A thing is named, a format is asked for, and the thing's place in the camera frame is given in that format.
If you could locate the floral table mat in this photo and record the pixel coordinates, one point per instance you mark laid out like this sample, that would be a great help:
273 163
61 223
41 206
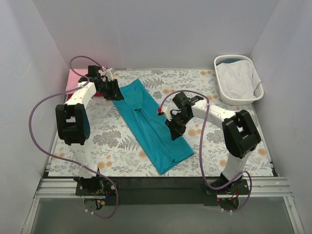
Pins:
116 151

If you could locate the teal t shirt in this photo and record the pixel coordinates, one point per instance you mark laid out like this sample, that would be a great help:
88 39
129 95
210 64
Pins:
139 111

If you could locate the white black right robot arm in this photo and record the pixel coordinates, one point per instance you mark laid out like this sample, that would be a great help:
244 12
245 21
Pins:
240 133

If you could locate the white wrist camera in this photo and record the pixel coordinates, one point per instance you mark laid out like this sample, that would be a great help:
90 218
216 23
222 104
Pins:
165 111
108 74

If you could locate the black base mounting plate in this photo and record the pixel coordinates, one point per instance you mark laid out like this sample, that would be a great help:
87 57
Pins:
163 190

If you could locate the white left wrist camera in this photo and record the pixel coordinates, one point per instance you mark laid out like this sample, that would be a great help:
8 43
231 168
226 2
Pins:
108 74

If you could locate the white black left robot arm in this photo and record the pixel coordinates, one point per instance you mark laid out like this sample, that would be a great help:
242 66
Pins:
74 127

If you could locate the aluminium frame rail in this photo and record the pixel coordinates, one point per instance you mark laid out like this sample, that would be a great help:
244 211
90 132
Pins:
162 205

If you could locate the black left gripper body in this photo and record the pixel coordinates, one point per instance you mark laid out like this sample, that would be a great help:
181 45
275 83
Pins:
111 89

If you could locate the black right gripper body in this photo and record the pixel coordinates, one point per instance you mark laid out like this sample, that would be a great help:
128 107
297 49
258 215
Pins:
176 124

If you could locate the pink folded t shirt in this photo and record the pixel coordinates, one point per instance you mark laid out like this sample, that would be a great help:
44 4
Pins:
73 78

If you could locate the red folded t shirt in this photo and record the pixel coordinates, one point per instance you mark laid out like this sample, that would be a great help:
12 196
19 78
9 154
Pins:
96 95

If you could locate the white laundry basket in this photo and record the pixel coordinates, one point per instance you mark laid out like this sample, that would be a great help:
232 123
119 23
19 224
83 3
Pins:
259 92

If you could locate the white t shirt in basket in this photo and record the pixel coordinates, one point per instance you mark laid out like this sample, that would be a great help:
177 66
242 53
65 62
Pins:
238 79

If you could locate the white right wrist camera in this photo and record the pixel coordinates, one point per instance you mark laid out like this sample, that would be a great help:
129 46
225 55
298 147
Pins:
165 111

